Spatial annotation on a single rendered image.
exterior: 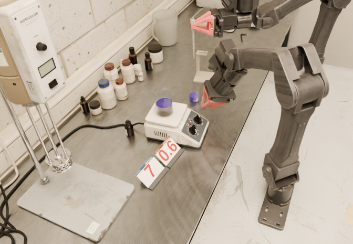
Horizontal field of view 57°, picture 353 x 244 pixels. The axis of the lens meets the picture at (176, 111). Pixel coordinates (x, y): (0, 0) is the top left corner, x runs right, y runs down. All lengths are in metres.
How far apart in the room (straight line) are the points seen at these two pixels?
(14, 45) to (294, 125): 0.60
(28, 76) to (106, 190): 0.47
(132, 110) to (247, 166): 0.50
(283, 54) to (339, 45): 1.77
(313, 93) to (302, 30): 1.73
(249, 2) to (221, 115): 0.41
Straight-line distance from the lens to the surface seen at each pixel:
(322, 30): 1.31
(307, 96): 0.73
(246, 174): 1.06
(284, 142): 0.84
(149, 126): 1.12
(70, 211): 1.02
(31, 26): 0.67
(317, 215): 1.02
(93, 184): 1.06
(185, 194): 1.00
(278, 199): 0.97
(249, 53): 0.87
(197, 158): 1.09
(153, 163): 1.05
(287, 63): 0.72
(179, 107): 1.15
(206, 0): 2.10
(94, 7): 1.43
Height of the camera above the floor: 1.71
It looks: 40 degrees down
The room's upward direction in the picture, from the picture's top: 3 degrees counter-clockwise
